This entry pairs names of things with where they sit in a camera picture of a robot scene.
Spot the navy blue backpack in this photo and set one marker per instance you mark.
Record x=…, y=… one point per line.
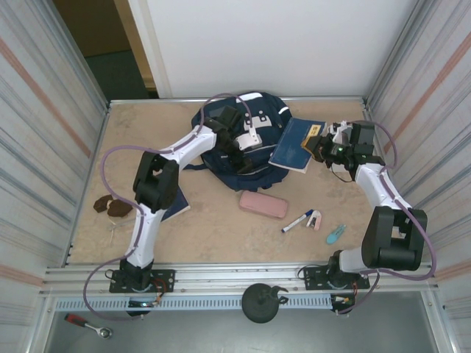
x=265, y=165

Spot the blue notebook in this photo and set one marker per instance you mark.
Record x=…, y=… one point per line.
x=290, y=150

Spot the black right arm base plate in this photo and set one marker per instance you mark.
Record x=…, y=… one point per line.
x=312, y=277

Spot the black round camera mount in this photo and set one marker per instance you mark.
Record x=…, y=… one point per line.
x=259, y=303

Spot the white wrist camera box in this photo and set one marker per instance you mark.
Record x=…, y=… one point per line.
x=248, y=141
x=340, y=130

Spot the white door frame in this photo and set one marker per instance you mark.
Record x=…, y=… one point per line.
x=151, y=48

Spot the pink pencil case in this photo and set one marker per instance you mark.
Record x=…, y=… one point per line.
x=263, y=205

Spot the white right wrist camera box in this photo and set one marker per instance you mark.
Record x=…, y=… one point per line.
x=340, y=130

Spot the small pink white stapler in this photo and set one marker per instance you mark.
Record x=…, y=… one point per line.
x=314, y=220

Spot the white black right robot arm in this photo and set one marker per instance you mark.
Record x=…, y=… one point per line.
x=375, y=187

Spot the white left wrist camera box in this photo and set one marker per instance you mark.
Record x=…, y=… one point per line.
x=248, y=141

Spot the teal correction tape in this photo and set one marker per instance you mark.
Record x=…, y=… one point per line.
x=335, y=235

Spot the aluminium front rail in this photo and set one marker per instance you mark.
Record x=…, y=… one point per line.
x=235, y=274

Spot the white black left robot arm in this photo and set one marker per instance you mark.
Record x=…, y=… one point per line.
x=141, y=239

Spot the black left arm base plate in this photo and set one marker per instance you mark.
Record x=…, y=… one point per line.
x=163, y=279

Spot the white marker blue cap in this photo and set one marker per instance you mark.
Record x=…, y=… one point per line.
x=294, y=222

